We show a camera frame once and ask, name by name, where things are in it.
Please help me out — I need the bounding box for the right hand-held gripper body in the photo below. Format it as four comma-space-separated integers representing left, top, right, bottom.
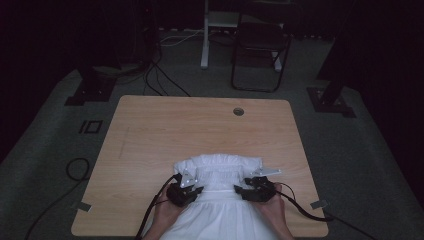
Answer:
244, 167, 282, 203

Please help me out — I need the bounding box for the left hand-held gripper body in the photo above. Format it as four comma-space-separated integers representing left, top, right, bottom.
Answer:
165, 169, 205, 208

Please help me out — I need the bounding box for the white dress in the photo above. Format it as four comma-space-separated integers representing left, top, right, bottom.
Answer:
143, 153, 280, 240

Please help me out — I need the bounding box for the person's right hand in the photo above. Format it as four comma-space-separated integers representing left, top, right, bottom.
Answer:
253, 193, 286, 230

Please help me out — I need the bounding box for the person's left hand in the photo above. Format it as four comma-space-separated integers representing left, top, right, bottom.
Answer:
151, 194, 188, 234

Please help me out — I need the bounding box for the black stand with base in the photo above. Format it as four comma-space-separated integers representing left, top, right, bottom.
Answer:
306, 0, 357, 119

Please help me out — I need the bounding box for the black stand base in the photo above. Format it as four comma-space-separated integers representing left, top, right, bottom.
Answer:
64, 66, 118, 107

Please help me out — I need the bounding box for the black folding chair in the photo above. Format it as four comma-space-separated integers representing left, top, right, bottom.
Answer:
230, 20, 293, 94

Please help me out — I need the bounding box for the dark upright equipment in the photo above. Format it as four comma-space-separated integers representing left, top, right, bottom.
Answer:
133, 0, 162, 65

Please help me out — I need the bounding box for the left hand-held gripper black cable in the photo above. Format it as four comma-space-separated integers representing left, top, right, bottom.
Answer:
134, 173, 179, 240

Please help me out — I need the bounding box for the hand-held gripper black cable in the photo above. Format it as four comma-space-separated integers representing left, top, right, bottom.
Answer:
274, 181, 379, 240
134, 173, 179, 240

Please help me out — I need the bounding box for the right hand-held gripper black cable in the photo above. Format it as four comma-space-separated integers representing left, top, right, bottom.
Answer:
274, 181, 379, 240

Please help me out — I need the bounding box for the looped black floor cable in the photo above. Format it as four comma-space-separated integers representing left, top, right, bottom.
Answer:
24, 157, 92, 240

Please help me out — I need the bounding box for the white desk frame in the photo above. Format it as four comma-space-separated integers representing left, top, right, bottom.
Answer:
199, 0, 284, 72

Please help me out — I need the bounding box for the white floor cable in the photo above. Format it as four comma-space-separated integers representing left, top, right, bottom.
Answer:
159, 28, 205, 47

